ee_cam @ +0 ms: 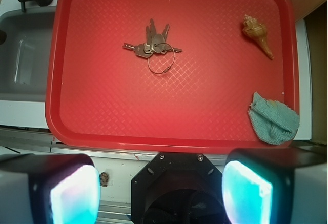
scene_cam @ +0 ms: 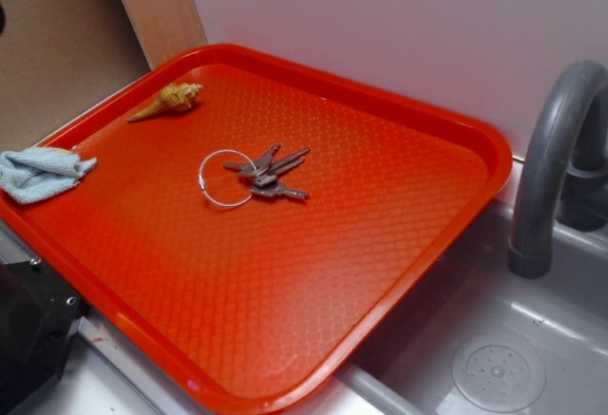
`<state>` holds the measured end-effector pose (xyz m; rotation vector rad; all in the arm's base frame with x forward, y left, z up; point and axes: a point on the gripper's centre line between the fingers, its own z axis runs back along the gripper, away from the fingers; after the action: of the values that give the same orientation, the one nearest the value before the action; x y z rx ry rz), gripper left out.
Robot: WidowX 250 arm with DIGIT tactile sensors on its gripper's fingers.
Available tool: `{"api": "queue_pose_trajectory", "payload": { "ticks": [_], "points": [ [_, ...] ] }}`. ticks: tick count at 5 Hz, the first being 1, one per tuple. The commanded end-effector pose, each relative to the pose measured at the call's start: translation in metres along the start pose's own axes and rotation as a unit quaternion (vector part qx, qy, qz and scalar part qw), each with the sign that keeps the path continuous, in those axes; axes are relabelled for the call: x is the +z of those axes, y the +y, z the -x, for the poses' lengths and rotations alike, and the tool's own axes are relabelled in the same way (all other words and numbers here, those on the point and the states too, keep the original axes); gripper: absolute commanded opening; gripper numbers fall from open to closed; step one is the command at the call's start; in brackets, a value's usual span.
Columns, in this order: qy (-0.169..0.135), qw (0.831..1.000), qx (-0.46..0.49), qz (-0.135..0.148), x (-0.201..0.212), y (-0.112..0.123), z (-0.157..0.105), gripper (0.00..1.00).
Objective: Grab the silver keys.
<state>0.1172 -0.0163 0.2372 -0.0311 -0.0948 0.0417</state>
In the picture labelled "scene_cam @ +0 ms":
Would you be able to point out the brown cardboard panel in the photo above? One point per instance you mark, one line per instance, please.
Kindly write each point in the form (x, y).
(58, 59)

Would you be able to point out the wooden plank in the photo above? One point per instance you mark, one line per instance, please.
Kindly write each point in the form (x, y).
(165, 28)

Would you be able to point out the tan conch seashell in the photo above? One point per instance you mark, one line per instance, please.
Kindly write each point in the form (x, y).
(172, 98)

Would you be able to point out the orange plastic tray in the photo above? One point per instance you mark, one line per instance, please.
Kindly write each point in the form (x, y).
(252, 309)

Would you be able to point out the silver keys on ring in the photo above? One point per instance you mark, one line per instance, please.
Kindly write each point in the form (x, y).
(262, 174)

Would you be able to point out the light blue cloth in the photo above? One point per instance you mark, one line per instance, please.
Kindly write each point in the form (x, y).
(39, 173)

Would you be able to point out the black metal block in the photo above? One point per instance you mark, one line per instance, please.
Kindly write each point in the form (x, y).
(40, 313)

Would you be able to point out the grey curved faucet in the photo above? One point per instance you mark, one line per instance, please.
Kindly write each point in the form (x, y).
(564, 175)

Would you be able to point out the grey plastic sink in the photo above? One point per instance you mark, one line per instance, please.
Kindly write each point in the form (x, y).
(473, 338)

